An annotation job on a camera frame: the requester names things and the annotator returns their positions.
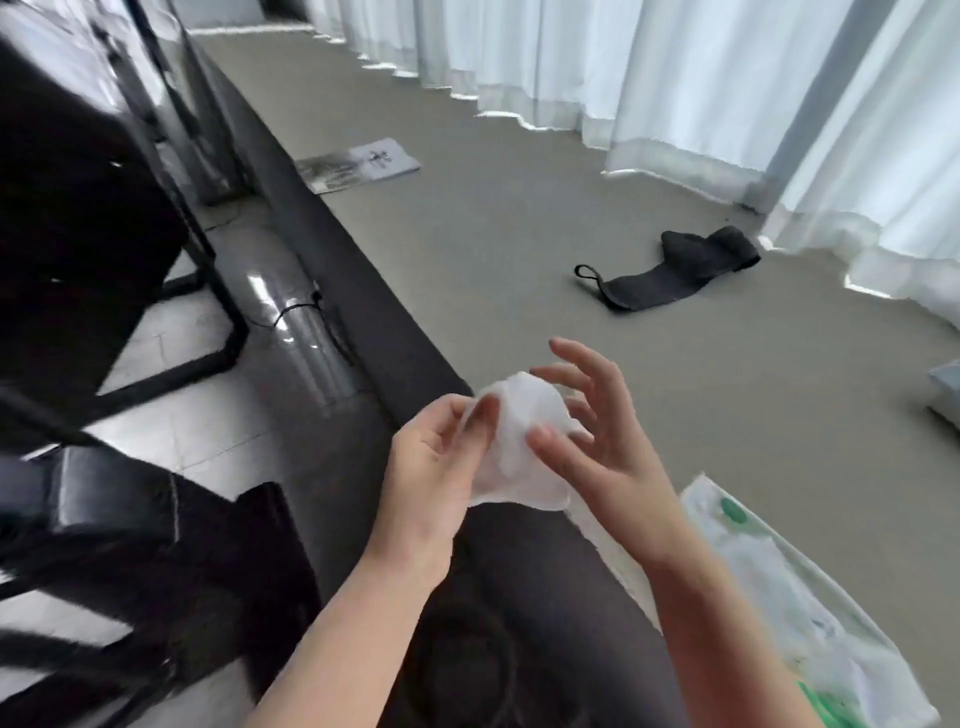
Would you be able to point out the person's right hand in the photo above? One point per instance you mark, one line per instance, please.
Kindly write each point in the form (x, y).
(623, 465)

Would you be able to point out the person's left hand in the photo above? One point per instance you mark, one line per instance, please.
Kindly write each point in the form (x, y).
(428, 488)

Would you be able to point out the white wet wipe sheet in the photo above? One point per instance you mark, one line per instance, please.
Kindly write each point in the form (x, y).
(518, 413)

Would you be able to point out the white green wet wipes pack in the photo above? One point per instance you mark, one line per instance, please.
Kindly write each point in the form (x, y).
(795, 600)

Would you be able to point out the black elliptical machine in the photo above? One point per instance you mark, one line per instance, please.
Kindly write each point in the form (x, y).
(120, 510)

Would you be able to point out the person's left forearm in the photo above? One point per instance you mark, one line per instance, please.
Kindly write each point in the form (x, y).
(345, 653)

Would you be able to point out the white flat paper sheet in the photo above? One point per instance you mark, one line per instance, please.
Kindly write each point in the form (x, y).
(360, 165)

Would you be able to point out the grey power box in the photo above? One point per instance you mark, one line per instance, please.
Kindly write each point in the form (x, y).
(945, 393)

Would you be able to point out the white curtain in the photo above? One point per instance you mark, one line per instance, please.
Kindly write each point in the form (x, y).
(675, 75)

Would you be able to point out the glossy black treadmill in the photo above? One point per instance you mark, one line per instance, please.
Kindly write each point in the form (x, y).
(75, 225)

